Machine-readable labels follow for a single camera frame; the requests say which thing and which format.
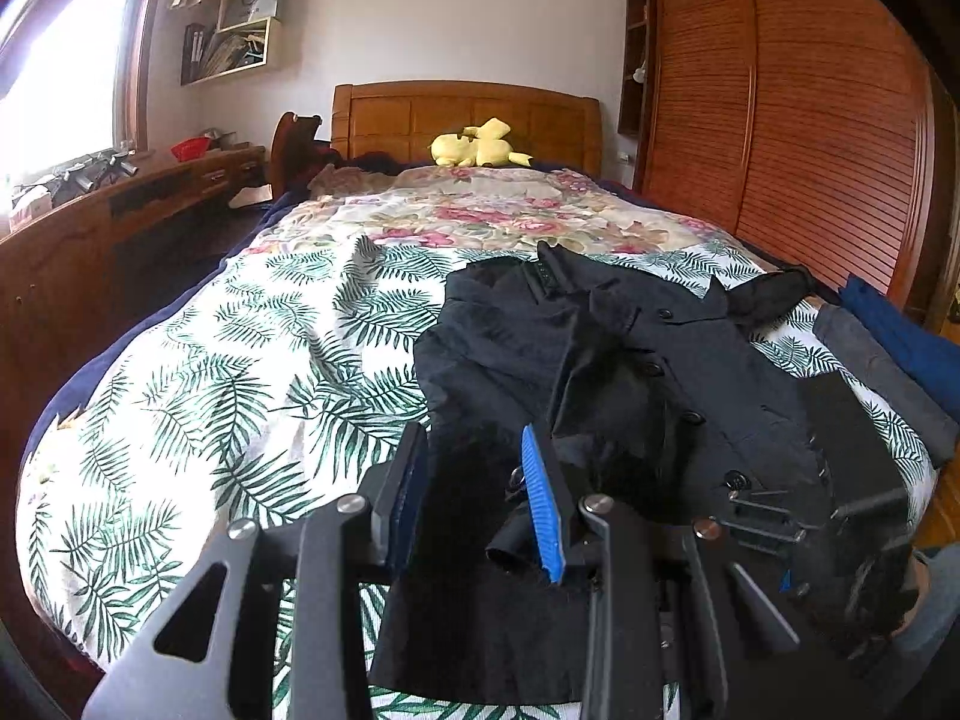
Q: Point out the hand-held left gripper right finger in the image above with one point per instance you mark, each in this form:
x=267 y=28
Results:
x=544 y=502

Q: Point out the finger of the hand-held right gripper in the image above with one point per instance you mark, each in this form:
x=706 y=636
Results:
x=870 y=504
x=769 y=521

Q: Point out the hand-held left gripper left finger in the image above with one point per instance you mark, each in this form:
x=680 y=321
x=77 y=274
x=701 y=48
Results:
x=407 y=495

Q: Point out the black buttoned coat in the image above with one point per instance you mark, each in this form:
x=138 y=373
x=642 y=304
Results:
x=637 y=390

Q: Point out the grey folded clothes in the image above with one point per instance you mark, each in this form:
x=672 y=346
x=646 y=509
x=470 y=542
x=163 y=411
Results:
x=885 y=375

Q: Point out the blue folded clothes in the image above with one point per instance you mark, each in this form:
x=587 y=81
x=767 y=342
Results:
x=907 y=337

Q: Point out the person's clothing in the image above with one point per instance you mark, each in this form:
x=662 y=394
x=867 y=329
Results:
x=934 y=615

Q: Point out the leaf-print duvet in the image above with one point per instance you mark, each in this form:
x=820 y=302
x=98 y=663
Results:
x=247 y=360

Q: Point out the floral blanket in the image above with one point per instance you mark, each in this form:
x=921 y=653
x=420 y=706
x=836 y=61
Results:
x=480 y=214

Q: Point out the navy bed sheet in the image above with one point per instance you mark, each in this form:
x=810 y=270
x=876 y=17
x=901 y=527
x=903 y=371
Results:
x=150 y=315

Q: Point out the white paper sheet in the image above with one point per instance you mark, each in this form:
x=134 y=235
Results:
x=250 y=199

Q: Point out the wooden chair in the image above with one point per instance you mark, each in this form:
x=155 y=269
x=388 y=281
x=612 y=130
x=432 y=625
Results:
x=296 y=157

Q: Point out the yellow plush toy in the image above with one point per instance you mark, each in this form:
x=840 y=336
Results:
x=476 y=146

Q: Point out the wooden headboard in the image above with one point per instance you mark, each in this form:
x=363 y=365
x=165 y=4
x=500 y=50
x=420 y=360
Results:
x=465 y=120

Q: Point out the long wooden desk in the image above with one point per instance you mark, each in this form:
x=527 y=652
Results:
x=112 y=232

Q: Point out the wooden slatted wardrobe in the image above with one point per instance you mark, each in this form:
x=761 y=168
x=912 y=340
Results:
x=787 y=112

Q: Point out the red item on desk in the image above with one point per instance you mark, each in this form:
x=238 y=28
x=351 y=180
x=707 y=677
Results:
x=191 y=148

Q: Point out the open wooden corner shelf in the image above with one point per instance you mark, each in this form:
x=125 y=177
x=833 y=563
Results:
x=636 y=52

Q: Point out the bright window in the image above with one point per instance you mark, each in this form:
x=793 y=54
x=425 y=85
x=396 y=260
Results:
x=60 y=67

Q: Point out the cream wall shelf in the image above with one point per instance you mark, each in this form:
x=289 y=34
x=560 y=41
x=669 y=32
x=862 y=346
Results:
x=225 y=22

